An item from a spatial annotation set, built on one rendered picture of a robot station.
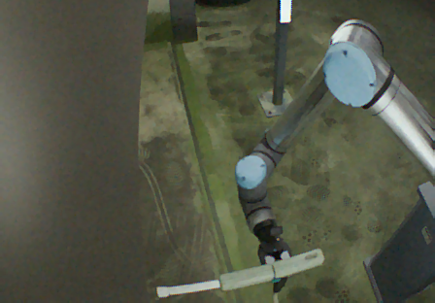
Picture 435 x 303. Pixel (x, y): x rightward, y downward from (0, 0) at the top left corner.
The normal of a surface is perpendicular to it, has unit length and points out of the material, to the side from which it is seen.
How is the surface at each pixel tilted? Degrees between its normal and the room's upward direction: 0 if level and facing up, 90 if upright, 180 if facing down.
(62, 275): 89
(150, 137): 0
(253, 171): 9
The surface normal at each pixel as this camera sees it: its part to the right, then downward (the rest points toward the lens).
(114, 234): 0.23, 0.71
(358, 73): -0.61, 0.57
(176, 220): -0.04, -0.66
